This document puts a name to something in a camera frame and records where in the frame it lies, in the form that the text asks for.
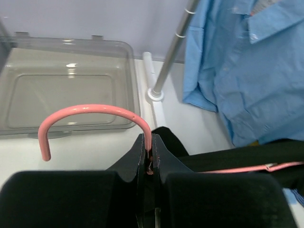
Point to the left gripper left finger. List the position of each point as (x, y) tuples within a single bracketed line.
[(113, 198)]

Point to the dark blue checked shirt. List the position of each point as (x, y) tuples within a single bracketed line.
[(293, 198)]

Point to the black shirt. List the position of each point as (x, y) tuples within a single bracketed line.
[(276, 152)]

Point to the clear plastic storage bin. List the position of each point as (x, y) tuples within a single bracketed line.
[(39, 76)]

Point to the light blue shirt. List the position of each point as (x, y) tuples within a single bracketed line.
[(245, 61)]

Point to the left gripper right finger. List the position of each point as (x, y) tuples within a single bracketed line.
[(248, 197)]

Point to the metal clothes rack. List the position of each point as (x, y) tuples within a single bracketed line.
[(155, 82)]

